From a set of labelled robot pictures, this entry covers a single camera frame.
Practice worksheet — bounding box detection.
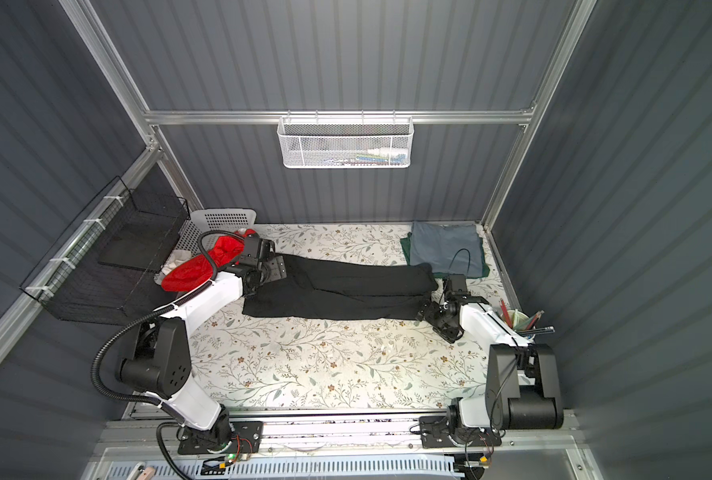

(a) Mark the black t-shirt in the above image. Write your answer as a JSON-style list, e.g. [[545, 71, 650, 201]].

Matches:
[[242, 254, 438, 320]]

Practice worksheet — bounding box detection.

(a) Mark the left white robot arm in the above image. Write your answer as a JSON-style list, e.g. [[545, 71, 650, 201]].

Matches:
[[90, 230, 287, 442]]

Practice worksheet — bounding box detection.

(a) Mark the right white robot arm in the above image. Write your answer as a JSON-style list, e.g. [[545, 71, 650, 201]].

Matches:
[[418, 275, 564, 436]]

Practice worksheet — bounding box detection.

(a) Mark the red t-shirt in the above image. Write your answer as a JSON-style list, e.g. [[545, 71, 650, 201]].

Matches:
[[161, 236, 244, 292]]

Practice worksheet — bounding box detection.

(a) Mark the folded grey-blue t-shirt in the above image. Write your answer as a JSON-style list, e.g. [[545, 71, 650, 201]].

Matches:
[[407, 222, 482, 278]]

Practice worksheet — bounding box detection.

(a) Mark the white plastic laundry basket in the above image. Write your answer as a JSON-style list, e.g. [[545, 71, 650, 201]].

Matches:
[[154, 208, 257, 285]]

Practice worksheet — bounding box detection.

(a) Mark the white pen cup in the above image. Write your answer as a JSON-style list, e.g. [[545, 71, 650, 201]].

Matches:
[[499, 299, 556, 342]]

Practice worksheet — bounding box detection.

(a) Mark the white cloth in basket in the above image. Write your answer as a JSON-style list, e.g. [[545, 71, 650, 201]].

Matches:
[[161, 249, 193, 276]]

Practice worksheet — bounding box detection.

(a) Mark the floral table mat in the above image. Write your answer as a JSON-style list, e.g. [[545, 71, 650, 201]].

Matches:
[[190, 224, 513, 411]]

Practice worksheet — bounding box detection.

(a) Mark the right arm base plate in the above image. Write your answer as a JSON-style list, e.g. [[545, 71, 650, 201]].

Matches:
[[416, 415, 502, 449]]

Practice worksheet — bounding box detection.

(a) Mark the white wire wall basket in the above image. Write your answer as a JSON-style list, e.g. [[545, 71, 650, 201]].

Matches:
[[277, 115, 415, 169]]

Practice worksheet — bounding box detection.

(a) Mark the aluminium front rail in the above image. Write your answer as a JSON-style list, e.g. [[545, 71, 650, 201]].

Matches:
[[91, 409, 586, 460]]

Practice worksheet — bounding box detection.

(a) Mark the black wire wall basket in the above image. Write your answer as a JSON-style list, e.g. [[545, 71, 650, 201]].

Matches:
[[21, 183, 190, 325]]

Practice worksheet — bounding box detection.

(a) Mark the white slotted cable duct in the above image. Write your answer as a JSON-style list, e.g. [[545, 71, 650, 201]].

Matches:
[[108, 454, 468, 480]]

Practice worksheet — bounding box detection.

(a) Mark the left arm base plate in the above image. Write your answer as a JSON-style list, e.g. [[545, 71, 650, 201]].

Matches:
[[176, 421, 264, 455]]

